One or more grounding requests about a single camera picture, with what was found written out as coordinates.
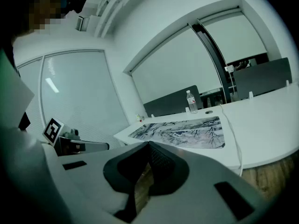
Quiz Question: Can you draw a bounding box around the black window frame post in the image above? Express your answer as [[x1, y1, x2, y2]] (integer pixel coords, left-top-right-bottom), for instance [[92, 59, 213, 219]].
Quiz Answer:
[[190, 23, 237, 104]]

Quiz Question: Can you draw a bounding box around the clear plastic water bottle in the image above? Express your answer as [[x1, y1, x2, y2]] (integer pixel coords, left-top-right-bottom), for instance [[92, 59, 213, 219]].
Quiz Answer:
[[185, 90, 199, 114]]

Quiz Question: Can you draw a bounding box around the ink landscape print desk mat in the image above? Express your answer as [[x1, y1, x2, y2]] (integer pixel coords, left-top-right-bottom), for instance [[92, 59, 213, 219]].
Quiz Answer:
[[128, 116, 226, 149]]

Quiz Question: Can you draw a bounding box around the white wall-mounted box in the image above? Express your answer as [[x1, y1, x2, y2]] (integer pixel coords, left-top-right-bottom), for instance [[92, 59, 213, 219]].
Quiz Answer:
[[74, 16, 90, 32]]

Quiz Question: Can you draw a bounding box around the white cable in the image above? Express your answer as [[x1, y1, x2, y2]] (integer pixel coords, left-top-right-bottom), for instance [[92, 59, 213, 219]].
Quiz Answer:
[[219, 104, 243, 177]]

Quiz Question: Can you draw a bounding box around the person's head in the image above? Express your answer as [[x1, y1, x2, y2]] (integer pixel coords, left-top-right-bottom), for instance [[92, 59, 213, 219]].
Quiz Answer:
[[14, 0, 71, 36]]

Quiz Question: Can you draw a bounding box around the wide white roller blind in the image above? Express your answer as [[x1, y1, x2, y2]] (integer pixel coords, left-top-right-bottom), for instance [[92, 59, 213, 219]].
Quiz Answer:
[[131, 26, 223, 105]]

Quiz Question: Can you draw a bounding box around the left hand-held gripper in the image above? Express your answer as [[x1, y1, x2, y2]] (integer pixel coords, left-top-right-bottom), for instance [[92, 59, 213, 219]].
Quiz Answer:
[[42, 117, 110, 156]]

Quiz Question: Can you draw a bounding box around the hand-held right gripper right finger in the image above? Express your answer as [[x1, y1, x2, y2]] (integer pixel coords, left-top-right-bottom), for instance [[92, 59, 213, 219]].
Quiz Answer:
[[148, 141, 190, 196]]

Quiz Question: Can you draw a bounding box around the small dark grey desk partition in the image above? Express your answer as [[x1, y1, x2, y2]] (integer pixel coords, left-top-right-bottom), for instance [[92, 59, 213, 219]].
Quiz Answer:
[[143, 85, 202, 118]]

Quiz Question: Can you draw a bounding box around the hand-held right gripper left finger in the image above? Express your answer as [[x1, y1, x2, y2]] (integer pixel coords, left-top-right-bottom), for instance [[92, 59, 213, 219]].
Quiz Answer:
[[103, 141, 150, 224]]

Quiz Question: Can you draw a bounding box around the large dark grey desk partition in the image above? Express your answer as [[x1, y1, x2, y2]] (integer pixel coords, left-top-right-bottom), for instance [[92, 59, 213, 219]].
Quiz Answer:
[[233, 57, 293, 100]]

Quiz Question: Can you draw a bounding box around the narrow white roller blind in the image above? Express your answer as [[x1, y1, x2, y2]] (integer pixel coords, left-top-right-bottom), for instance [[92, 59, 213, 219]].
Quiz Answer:
[[202, 10, 268, 64]]

